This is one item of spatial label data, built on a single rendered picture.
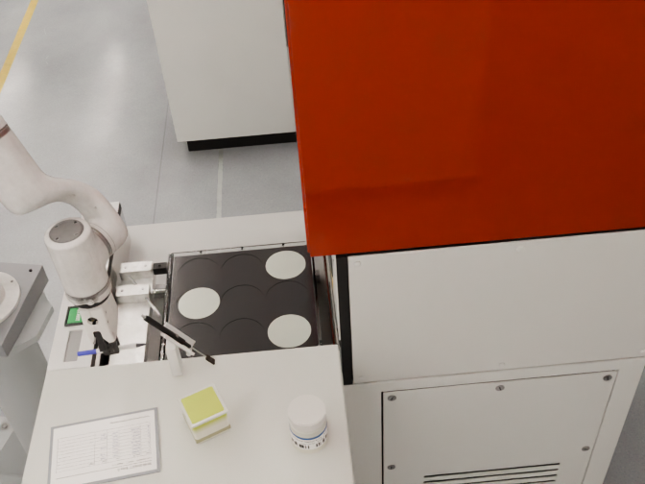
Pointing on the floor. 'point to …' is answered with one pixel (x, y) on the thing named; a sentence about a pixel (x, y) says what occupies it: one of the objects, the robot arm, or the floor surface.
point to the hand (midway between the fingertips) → (109, 344)
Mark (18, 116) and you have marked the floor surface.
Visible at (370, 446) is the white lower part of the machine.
